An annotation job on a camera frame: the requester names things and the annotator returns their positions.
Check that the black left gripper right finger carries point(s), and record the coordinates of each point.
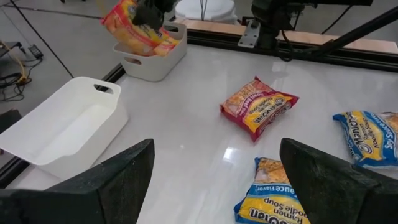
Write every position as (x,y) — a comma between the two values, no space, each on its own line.
(342,196)

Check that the white plastic bin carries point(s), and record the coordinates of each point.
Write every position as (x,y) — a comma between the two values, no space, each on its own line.
(62,130)

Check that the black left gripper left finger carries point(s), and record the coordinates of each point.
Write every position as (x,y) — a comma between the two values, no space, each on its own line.
(93,199)

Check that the orange chicken ramen packet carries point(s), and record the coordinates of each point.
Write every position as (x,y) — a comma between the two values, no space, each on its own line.
(130,35)
(170,46)

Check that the black power adapter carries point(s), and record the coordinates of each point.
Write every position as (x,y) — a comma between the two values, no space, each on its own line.
(35,51)

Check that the blue soy sauce ramen packet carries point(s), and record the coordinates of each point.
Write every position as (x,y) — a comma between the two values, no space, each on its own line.
(370,140)
(267,202)

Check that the red roast beef ramen packet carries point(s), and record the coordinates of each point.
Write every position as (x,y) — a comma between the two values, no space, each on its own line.
(258,109)

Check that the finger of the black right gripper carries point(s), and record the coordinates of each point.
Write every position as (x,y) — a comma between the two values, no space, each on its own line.
(149,17)

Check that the pale grey plastic bin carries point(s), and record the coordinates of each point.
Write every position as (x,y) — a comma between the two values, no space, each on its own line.
(155,68)

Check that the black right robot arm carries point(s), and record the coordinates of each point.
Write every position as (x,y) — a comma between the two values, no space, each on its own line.
(273,15)

